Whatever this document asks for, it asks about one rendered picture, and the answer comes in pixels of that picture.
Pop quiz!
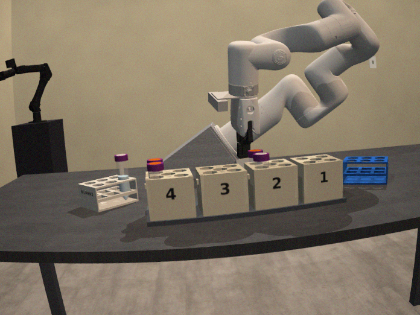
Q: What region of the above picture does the beige tube rack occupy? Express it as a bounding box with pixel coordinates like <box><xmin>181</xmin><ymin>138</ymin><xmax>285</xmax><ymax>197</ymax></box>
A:
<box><xmin>78</xmin><ymin>175</ymin><xmax>139</xmax><ymax>212</ymax></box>

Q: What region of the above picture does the beige bucket adapter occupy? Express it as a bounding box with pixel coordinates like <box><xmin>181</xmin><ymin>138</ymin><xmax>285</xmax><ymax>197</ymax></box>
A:
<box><xmin>290</xmin><ymin>154</ymin><xmax>343</xmax><ymax>204</ymax></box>
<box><xmin>196</xmin><ymin>164</ymin><xmax>249</xmax><ymax>217</ymax></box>
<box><xmin>244</xmin><ymin>159</ymin><xmax>298</xmax><ymax>211</ymax></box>
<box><xmin>145</xmin><ymin>168</ymin><xmax>197</xmax><ymax>221</ymax></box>

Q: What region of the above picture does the blue tube rack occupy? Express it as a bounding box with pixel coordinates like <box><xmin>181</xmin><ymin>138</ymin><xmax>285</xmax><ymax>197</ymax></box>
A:
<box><xmin>343</xmin><ymin>156</ymin><xmax>388</xmax><ymax>185</ymax></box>

